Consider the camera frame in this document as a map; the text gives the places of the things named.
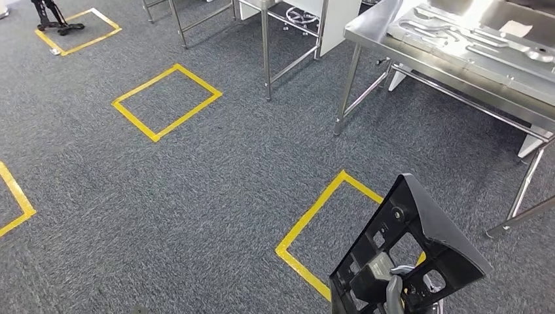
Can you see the black plastic bracket part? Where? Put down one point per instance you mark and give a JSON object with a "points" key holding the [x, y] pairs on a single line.
{"points": [[442, 234]]}

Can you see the stainless steel workbench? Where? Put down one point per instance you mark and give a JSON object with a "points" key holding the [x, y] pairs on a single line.
{"points": [[368, 30]]}

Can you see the stainless steel side table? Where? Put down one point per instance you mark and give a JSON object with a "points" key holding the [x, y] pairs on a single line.
{"points": [[265, 52]]}

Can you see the chrome chair base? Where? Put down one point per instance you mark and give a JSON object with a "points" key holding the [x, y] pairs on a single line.
{"points": [[303, 17]]}

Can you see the stamped metal panel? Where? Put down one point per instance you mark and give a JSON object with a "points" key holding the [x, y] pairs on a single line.
{"points": [[455, 47]]}

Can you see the black wheeled stand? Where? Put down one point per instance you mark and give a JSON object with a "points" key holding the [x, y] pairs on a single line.
{"points": [[69, 29]]}

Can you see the white paper sheet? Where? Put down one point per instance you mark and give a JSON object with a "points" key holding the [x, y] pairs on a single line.
{"points": [[516, 28]]}

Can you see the steel frame table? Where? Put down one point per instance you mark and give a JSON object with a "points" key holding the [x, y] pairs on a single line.
{"points": [[178, 26]]}

